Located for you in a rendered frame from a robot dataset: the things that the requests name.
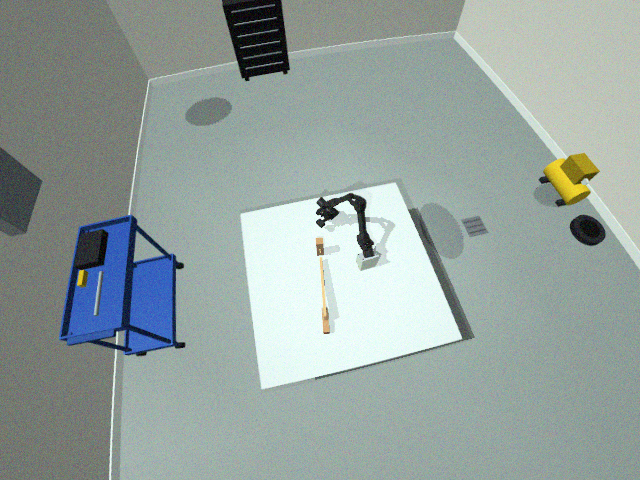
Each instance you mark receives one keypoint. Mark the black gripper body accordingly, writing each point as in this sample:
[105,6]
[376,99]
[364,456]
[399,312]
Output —
[321,223]

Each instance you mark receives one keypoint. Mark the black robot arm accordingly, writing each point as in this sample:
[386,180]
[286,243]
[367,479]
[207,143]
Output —
[359,204]

